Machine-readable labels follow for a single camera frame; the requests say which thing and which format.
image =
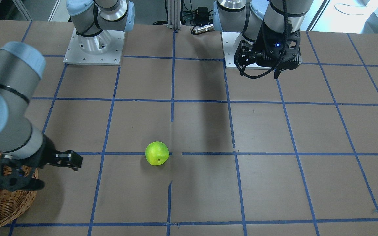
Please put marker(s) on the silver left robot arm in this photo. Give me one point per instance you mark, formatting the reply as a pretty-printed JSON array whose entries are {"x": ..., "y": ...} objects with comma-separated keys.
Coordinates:
[{"x": 241, "y": 20}]

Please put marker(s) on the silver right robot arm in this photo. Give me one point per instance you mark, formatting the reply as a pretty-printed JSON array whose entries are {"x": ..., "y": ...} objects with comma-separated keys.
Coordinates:
[{"x": 23, "y": 146}]

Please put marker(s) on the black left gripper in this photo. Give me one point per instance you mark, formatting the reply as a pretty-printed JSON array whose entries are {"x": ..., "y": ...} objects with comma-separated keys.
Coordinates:
[{"x": 263, "y": 38}]

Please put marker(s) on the woven wicker basket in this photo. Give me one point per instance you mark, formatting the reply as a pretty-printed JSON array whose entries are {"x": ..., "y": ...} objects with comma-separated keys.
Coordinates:
[{"x": 14, "y": 204}]

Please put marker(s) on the aluminium frame post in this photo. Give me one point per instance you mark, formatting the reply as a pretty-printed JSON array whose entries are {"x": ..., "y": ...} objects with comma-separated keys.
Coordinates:
[{"x": 174, "y": 13}]

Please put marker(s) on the green apple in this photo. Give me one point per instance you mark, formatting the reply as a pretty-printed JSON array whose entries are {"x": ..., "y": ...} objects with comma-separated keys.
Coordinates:
[{"x": 157, "y": 153}]

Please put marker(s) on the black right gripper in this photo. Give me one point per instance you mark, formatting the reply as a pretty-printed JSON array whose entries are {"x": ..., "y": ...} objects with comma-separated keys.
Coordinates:
[{"x": 44, "y": 151}]

